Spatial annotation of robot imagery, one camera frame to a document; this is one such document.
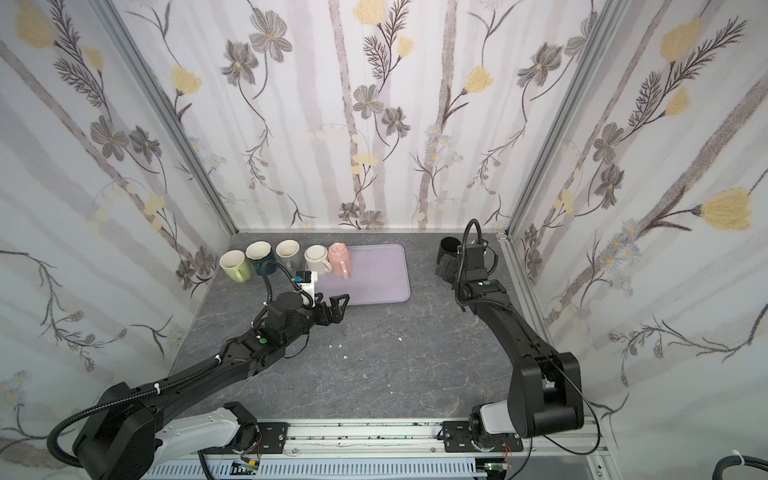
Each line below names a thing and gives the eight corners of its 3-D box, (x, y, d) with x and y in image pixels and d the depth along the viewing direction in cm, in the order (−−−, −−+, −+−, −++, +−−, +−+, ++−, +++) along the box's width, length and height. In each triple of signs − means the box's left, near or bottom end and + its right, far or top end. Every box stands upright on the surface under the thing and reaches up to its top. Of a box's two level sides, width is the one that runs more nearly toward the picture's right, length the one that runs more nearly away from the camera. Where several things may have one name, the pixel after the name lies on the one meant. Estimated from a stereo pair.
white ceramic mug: (307, 276, 109) (302, 262, 102) (311, 258, 114) (306, 244, 108) (332, 276, 109) (329, 262, 102) (335, 258, 114) (332, 244, 108)
